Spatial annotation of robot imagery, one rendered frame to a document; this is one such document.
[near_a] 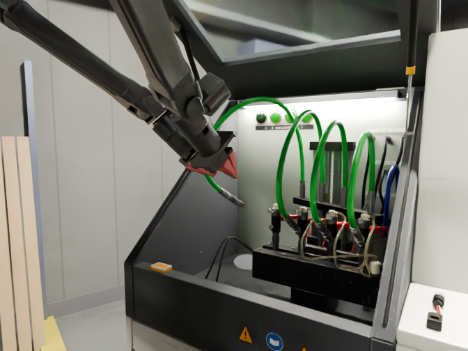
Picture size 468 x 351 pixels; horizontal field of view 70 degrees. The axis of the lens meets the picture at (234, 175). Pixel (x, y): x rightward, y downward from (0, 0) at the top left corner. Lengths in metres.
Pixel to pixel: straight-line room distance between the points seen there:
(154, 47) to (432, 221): 0.68
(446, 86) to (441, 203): 0.27
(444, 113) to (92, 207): 2.39
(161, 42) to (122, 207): 2.39
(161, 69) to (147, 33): 0.06
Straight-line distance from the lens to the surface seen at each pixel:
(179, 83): 0.55
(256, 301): 0.77
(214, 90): 0.67
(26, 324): 2.53
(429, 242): 0.87
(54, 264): 2.81
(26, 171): 2.47
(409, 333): 0.68
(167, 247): 1.08
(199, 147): 0.68
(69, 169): 2.69
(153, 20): 0.49
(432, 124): 0.90
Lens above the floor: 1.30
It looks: 6 degrees down
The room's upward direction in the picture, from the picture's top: straight up
